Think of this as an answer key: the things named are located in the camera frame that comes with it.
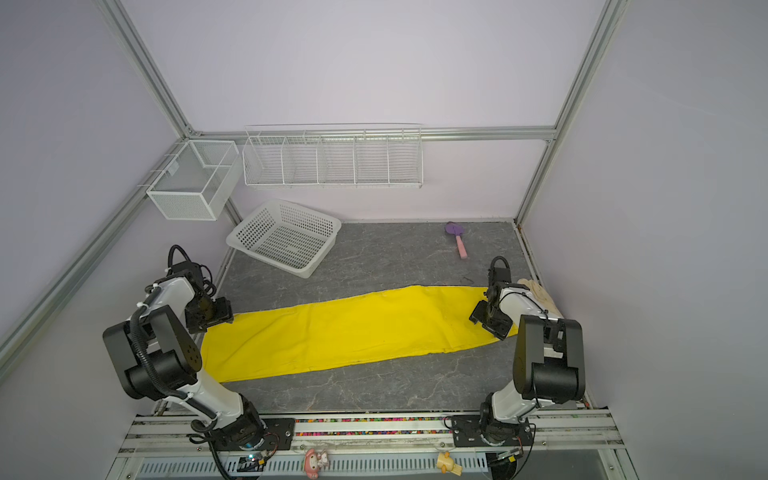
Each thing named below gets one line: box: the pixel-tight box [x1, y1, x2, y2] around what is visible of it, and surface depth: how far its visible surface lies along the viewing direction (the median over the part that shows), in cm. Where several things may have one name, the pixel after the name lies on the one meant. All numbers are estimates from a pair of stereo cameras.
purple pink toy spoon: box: [445, 221, 469, 259], surface depth 117 cm
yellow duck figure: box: [436, 451, 463, 477], surface depth 68 cm
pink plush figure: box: [304, 448, 329, 479], surface depth 69 cm
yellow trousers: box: [201, 285, 518, 383], surface depth 94 cm
